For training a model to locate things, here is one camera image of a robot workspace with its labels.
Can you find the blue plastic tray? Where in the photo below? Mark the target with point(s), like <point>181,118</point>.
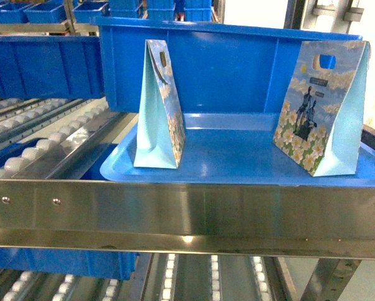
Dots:
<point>231,149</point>

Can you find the large blue crate behind tray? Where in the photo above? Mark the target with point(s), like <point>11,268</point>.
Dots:
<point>217,68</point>

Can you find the blue crate left shelf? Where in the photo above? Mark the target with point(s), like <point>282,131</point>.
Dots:
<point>50,67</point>

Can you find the flower gift bag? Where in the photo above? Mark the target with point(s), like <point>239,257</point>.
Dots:
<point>320,123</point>
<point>160,130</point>

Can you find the steel shelf front rail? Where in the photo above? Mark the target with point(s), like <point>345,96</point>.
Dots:
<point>268,220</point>

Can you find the blue crate lower left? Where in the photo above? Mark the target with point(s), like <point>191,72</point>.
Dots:
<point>88,263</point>

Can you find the white roller track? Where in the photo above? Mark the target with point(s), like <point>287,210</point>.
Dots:
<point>38,161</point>

